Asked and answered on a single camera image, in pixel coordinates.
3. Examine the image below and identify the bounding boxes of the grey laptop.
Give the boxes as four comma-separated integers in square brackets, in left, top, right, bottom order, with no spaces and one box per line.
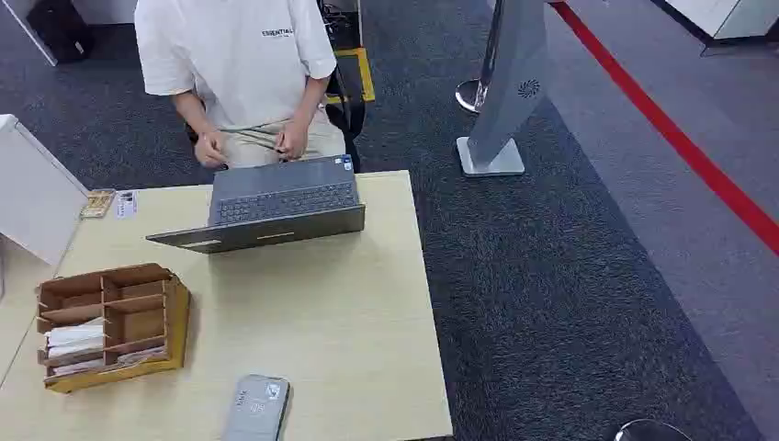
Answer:
[145,154,367,255]

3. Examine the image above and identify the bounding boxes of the black chair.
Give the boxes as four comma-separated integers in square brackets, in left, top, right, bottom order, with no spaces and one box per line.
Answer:
[185,0,367,174]

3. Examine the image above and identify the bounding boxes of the grey standing kiosk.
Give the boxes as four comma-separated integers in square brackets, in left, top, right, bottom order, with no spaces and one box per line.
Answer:
[456,0,549,177]

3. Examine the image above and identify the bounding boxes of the person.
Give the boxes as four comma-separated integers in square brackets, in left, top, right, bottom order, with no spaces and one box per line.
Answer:
[133,0,347,170]

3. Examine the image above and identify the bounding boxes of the grey card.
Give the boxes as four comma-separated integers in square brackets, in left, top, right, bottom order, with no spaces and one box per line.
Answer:
[221,374,291,441]

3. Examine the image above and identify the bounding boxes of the white printed card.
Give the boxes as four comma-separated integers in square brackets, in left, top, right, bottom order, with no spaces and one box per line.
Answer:
[113,190,139,221]

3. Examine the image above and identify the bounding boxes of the wooden card box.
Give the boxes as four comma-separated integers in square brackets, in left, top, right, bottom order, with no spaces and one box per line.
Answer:
[35,263,191,394]

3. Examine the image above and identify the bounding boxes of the yellow patterned card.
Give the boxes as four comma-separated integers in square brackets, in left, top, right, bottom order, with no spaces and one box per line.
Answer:
[80,189,117,220]

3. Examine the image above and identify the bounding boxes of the red barrier belt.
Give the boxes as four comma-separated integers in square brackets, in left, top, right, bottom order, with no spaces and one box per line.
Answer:
[550,1,779,257]

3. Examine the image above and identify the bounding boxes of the white card stack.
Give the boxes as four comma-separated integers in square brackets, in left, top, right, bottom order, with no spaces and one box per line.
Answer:
[45,318,107,359]

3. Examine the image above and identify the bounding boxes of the black round object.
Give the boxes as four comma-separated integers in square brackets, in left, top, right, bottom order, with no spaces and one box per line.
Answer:
[613,418,694,441]

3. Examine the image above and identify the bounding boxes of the white partition board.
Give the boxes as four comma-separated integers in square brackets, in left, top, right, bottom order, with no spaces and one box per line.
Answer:
[0,113,90,267]

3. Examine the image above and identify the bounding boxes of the black bin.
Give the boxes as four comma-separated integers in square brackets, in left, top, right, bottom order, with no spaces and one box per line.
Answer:
[26,0,95,64]

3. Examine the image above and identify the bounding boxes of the white cabinet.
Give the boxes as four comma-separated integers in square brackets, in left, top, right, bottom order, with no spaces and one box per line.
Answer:
[663,0,779,41]

